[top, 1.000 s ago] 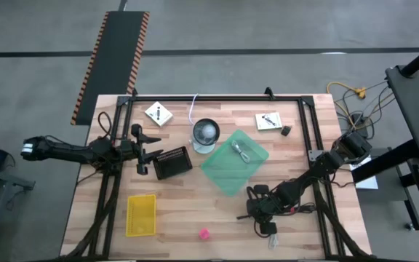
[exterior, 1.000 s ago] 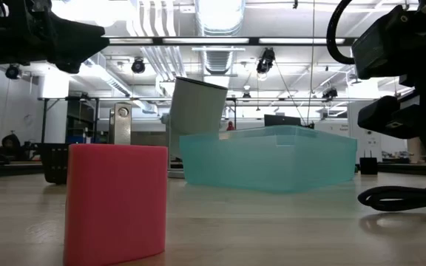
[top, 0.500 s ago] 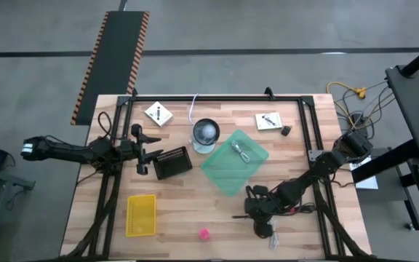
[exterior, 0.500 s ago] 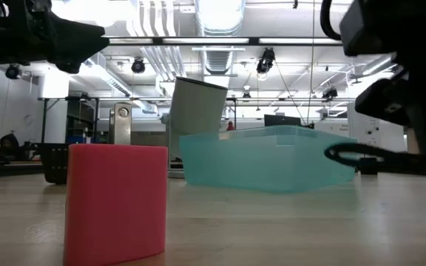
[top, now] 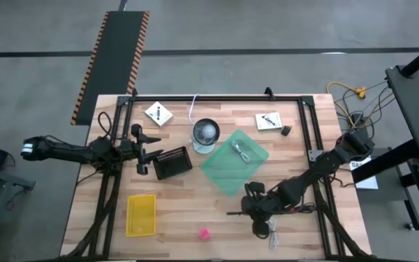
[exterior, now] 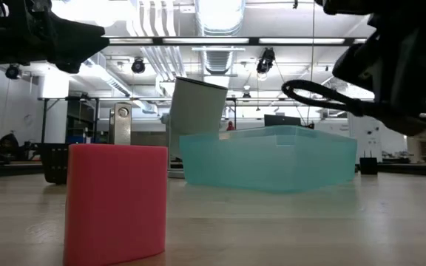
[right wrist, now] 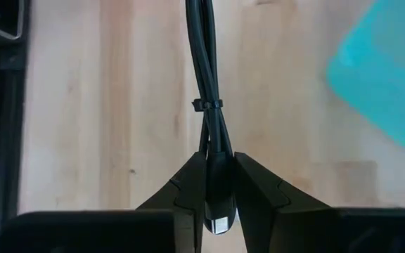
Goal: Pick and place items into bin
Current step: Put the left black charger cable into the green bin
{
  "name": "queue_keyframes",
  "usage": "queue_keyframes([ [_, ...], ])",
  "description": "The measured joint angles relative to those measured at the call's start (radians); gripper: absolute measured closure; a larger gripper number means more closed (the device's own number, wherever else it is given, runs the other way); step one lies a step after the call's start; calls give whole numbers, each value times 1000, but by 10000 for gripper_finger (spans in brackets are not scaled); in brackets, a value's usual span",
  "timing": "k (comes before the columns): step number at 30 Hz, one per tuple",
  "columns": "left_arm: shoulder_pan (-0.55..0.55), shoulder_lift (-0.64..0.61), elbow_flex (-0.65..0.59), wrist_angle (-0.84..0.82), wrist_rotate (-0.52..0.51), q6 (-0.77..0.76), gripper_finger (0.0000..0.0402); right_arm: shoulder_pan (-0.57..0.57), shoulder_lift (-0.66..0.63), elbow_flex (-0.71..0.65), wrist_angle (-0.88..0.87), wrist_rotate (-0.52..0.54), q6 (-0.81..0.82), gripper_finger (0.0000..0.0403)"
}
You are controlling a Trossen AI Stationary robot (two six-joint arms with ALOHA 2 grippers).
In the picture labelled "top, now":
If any right arm's black gripper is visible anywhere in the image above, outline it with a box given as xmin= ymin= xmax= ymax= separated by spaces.
xmin=226 ymin=180 xmax=282 ymax=224

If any left arm's black gripper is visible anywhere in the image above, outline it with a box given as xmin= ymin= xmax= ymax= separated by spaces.
xmin=119 ymin=123 xmax=165 ymax=177

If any black cable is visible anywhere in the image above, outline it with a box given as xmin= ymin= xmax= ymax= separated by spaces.
xmin=251 ymin=218 xmax=271 ymax=240

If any white cable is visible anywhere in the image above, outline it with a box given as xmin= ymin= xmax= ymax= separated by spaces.
xmin=266 ymin=217 xmax=281 ymax=252
xmin=230 ymin=139 xmax=252 ymax=164

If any white printed card box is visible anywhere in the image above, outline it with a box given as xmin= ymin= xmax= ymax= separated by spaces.
xmin=144 ymin=100 xmax=175 ymax=128
xmin=254 ymin=111 xmax=284 ymax=132

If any translucent teal plastic bin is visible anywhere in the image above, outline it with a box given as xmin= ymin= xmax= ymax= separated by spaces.
xmin=199 ymin=128 xmax=271 ymax=198

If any black mesh plastic basket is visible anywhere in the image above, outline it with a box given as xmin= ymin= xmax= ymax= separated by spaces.
xmin=152 ymin=146 xmax=194 ymax=181

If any yellow mesh plastic basket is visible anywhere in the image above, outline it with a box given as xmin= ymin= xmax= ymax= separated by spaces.
xmin=124 ymin=193 xmax=158 ymax=239

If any black hazard-striped floor mat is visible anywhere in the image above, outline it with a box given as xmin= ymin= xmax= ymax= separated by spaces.
xmin=70 ymin=10 xmax=151 ymax=127

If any grey metal mounting plate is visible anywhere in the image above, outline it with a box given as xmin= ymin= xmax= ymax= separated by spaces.
xmin=308 ymin=148 xmax=324 ymax=162

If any white paper sheet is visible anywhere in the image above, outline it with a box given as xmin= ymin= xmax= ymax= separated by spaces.
xmin=348 ymin=155 xmax=380 ymax=191

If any black desk support beam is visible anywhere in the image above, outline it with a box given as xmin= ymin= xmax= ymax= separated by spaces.
xmin=351 ymin=138 xmax=419 ymax=184

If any black side desk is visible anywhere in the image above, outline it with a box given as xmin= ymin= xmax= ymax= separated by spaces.
xmin=384 ymin=64 xmax=419 ymax=162

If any white fan power cord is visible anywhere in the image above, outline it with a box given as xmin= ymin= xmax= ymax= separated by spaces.
xmin=188 ymin=92 xmax=200 ymax=126

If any black aluminium table frame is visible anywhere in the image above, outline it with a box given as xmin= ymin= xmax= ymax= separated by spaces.
xmin=84 ymin=87 xmax=372 ymax=261

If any yellow extension cable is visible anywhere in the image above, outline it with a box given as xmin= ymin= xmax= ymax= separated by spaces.
xmin=326 ymin=81 xmax=368 ymax=127

